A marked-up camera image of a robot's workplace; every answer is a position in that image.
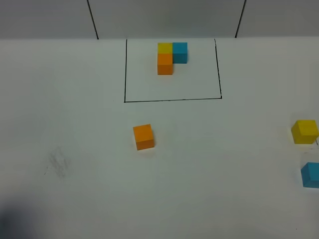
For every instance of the loose orange cube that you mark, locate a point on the loose orange cube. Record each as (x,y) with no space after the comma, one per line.
(144,137)

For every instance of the template yellow cube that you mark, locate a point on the template yellow cube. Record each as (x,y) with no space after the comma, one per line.
(165,48)

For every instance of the template blue cube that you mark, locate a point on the template blue cube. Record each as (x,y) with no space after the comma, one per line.
(180,52)

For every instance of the template orange cube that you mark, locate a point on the template orange cube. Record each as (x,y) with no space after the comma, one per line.
(165,64)

